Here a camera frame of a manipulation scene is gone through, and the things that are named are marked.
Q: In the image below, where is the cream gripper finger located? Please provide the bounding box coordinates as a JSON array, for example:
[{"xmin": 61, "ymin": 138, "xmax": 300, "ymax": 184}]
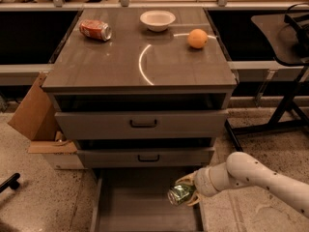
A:
[
  {"xmin": 186, "ymin": 191, "xmax": 201, "ymax": 207},
  {"xmin": 176, "ymin": 173, "xmax": 195, "ymax": 186}
]

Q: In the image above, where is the grey drawer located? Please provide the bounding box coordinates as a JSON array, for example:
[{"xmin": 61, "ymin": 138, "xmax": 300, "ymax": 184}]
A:
[
  {"xmin": 77, "ymin": 147, "xmax": 214, "ymax": 168},
  {"xmin": 55, "ymin": 110, "xmax": 227, "ymax": 140},
  {"xmin": 91, "ymin": 167, "xmax": 204, "ymax": 232}
]

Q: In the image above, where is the green soda can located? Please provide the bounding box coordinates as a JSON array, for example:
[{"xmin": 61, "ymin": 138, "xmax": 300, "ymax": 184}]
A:
[{"xmin": 167, "ymin": 184, "xmax": 196, "ymax": 206}]

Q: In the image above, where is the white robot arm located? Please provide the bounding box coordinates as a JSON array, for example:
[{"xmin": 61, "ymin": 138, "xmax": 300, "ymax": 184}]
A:
[{"xmin": 168, "ymin": 152, "xmax": 309, "ymax": 218}]

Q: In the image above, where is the black rolling stand table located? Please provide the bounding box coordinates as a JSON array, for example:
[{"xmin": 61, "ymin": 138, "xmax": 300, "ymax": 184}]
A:
[{"xmin": 225, "ymin": 2, "xmax": 309, "ymax": 152}]

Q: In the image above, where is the bottom grey drawer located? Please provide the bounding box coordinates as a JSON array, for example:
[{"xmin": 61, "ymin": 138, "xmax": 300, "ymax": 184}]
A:
[{"xmin": 91, "ymin": 167, "xmax": 204, "ymax": 232}]

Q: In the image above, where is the top grey drawer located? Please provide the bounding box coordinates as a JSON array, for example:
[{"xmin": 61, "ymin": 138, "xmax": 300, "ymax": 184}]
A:
[{"xmin": 55, "ymin": 110, "xmax": 227, "ymax": 140}]

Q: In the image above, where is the white bowl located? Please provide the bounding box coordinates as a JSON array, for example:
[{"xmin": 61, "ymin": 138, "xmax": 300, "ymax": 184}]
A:
[{"xmin": 140, "ymin": 11, "xmax": 176, "ymax": 32}]

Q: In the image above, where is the black chair leg caster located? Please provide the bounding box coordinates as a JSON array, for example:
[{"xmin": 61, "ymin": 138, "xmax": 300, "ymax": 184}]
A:
[{"xmin": 0, "ymin": 173, "xmax": 20, "ymax": 193}]

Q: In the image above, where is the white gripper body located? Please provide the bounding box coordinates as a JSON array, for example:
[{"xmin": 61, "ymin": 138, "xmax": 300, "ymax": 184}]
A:
[{"xmin": 194, "ymin": 166, "xmax": 220, "ymax": 197}]

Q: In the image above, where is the orange fruit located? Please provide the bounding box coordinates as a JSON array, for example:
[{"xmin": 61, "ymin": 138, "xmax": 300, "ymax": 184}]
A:
[{"xmin": 187, "ymin": 29, "xmax": 208, "ymax": 49}]

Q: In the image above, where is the red soda can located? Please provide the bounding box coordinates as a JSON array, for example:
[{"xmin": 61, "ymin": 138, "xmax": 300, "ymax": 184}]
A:
[{"xmin": 79, "ymin": 19, "xmax": 112, "ymax": 42}]

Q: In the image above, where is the grey drawer cabinet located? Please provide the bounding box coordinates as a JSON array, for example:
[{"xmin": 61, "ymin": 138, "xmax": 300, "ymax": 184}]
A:
[{"xmin": 42, "ymin": 7, "xmax": 239, "ymax": 232}]

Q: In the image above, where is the brown cardboard box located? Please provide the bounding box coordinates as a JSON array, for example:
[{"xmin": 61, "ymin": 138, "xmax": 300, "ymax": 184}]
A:
[{"xmin": 8, "ymin": 72, "xmax": 85, "ymax": 171}]

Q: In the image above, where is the middle grey drawer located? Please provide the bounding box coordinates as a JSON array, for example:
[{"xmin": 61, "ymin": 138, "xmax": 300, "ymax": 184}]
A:
[{"xmin": 77, "ymin": 147, "xmax": 214, "ymax": 168}]

